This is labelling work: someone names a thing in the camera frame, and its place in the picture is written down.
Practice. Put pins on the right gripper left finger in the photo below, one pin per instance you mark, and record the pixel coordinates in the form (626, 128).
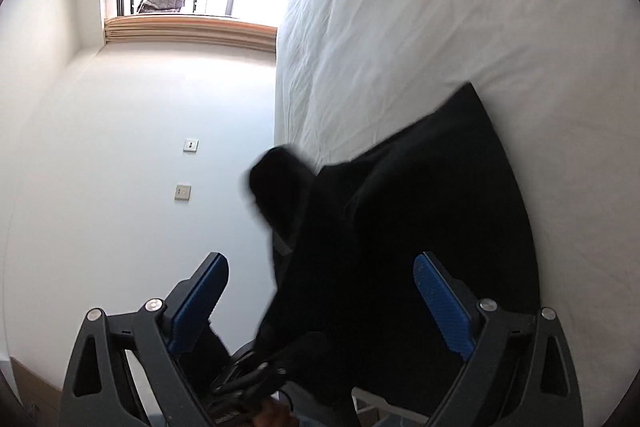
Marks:
(99, 389)

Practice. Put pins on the white bed sheet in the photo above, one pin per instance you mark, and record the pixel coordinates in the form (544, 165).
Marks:
(560, 82)

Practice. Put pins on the beige wall socket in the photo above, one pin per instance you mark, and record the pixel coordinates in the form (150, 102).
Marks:
(183, 192)

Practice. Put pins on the beige curtain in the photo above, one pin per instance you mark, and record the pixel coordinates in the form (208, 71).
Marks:
(190, 29)

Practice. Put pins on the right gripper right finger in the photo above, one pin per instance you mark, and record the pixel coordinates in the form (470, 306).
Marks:
(517, 369)

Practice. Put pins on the black pants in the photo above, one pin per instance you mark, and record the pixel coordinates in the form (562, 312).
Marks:
(347, 314)

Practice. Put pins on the person's left hand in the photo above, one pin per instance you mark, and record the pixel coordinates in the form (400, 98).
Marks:
(275, 414)

